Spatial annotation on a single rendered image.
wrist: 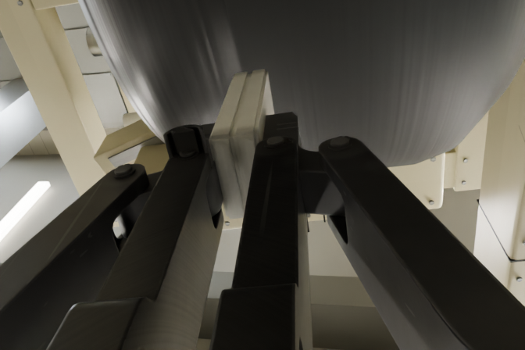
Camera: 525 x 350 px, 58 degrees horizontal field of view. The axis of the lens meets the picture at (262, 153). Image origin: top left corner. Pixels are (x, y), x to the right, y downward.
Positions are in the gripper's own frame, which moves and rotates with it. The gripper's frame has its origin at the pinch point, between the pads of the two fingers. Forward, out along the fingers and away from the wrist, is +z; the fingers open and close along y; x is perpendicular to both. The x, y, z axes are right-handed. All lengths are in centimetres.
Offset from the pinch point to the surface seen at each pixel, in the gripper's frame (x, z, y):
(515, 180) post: -26, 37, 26
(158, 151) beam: -31, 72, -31
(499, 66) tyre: -3.2, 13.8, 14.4
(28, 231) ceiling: -200, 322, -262
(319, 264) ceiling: -210, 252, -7
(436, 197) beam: -44, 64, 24
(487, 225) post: -38, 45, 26
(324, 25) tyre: 1.5, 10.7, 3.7
